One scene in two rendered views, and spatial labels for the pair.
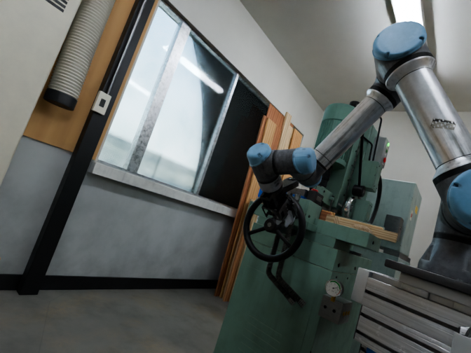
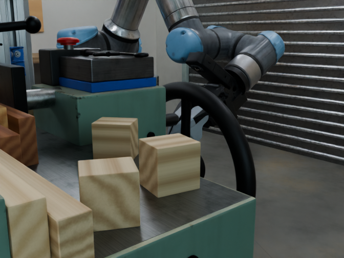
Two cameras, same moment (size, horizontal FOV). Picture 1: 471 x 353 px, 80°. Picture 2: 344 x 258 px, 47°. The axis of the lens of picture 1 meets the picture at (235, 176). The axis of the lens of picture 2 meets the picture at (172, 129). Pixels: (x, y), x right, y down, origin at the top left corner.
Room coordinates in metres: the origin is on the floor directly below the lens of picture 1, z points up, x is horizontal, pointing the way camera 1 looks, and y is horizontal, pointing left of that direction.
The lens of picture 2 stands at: (1.79, -0.14, 1.03)
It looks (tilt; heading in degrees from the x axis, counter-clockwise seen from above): 14 degrees down; 188
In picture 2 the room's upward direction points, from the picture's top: straight up
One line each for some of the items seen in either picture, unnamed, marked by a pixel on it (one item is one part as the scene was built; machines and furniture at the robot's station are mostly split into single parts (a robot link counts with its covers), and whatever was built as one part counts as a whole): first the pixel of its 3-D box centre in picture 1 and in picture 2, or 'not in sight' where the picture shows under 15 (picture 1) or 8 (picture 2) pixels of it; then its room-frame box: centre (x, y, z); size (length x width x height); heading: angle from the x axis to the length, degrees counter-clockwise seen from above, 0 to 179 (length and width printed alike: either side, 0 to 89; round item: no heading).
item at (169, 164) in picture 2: not in sight; (169, 163); (1.47, -0.19, 0.92); 0.04 x 0.04 x 0.04; 37
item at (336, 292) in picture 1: (333, 290); not in sight; (1.09, -0.49, 0.65); 0.06 x 0.04 x 0.08; 48
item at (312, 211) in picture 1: (299, 209); (98, 116); (1.26, -0.32, 0.91); 0.15 x 0.14 x 0.09; 48
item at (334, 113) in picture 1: (335, 137); not in sight; (1.42, -0.43, 1.35); 0.18 x 0.18 x 0.31
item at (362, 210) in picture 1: (359, 211); not in sight; (1.45, -0.67, 1.02); 0.09 x 0.07 x 0.12; 48
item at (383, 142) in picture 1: (379, 153); not in sight; (1.56, -0.75, 1.40); 0.10 x 0.06 x 0.16; 138
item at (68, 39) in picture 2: not in sight; (68, 41); (1.26, -0.36, 1.02); 0.03 x 0.03 x 0.01
